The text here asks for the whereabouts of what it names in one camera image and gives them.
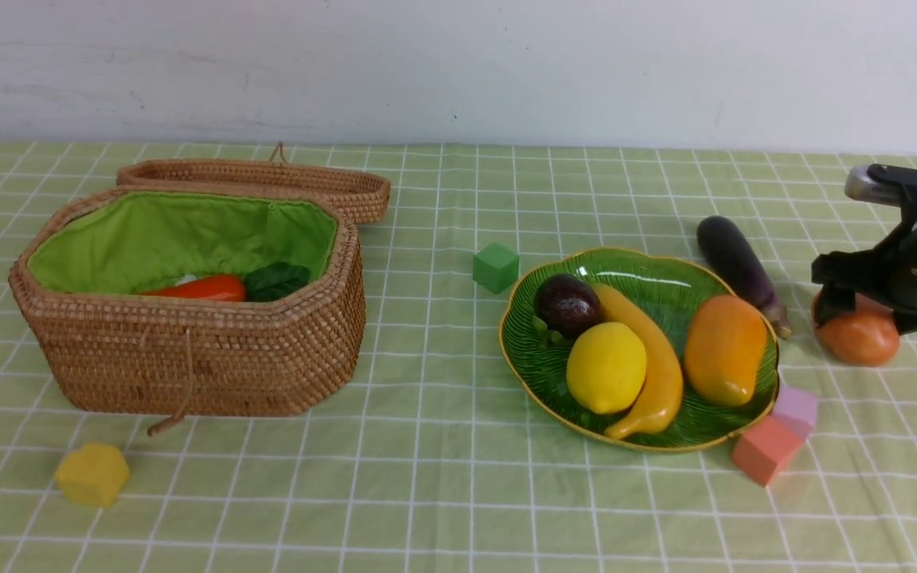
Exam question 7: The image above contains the orange toy carrot with leaves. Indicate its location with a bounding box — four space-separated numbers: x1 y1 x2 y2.
141 261 310 303

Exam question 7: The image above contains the yellow toy lemon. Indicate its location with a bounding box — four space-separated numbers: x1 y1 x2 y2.
565 322 648 415

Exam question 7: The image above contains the green checkered tablecloth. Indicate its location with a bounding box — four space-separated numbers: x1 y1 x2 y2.
0 141 917 572

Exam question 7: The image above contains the brown toy potato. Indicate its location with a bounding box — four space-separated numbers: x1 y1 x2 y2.
813 294 901 367

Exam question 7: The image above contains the yellow toy banana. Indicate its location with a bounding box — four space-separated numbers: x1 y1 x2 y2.
591 283 684 440

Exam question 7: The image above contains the purple toy mangosteen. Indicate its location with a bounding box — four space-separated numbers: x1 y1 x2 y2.
532 273 603 347

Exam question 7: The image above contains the woven rattan basket green lining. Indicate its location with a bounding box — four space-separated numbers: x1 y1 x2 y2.
9 186 367 419

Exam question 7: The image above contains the woven rattan basket lid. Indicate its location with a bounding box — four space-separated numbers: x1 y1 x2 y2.
116 142 392 224

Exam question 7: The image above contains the green foam cube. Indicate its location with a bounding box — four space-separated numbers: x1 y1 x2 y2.
472 242 521 294

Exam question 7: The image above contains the purple toy eggplant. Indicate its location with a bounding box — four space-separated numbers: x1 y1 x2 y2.
696 215 793 340

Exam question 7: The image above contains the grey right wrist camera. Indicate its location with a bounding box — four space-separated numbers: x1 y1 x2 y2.
844 163 917 208

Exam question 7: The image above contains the orange toy mango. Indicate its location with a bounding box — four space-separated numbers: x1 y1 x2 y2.
683 294 767 407

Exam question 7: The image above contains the green leaf-shaped glass plate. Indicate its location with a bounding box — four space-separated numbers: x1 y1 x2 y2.
498 248 780 454

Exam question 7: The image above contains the salmon foam cube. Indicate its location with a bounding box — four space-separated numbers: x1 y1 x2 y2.
731 415 804 487

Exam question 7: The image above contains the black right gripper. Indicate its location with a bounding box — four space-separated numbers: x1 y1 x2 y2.
812 206 917 335

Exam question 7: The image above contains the pink foam cube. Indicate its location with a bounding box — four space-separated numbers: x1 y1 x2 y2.
771 384 819 440

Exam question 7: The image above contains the yellow foam hexagon block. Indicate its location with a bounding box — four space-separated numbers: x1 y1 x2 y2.
54 442 130 509

